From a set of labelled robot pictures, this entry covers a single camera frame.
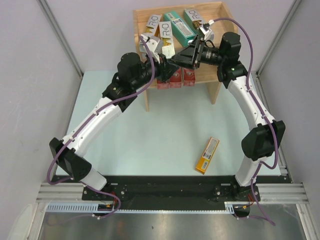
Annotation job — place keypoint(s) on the red 3D toothpaste box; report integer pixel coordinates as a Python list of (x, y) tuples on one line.
[(176, 79), (162, 85), (189, 79)]

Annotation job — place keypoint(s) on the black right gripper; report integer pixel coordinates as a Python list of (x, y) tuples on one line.
[(192, 55)]

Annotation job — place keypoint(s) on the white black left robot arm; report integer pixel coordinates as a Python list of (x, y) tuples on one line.
[(132, 74)]

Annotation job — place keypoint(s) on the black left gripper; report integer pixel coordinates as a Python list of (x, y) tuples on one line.
[(166, 68)]

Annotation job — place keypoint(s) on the silver teal toothpaste box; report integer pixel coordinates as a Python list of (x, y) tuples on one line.
[(194, 19)]

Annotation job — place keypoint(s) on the silver yellow toothpaste box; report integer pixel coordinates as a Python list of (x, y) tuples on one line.
[(152, 26)]

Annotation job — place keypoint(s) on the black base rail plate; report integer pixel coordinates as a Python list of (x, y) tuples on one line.
[(173, 193)]

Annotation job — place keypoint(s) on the yellow toothpaste box with barcode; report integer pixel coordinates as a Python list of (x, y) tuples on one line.
[(207, 155)]

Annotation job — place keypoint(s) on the white slotted cable duct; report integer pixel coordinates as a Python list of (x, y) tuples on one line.
[(96, 208)]

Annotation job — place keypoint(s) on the teal toothpaste box with barcode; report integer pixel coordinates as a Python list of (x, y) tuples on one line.
[(181, 31)]

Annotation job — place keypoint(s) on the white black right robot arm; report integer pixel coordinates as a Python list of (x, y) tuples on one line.
[(265, 133)]

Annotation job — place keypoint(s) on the plain yellow toothpaste box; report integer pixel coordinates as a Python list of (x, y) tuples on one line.
[(166, 35)]

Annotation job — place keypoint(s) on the wooden two-tier shelf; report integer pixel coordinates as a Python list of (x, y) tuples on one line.
[(205, 74)]

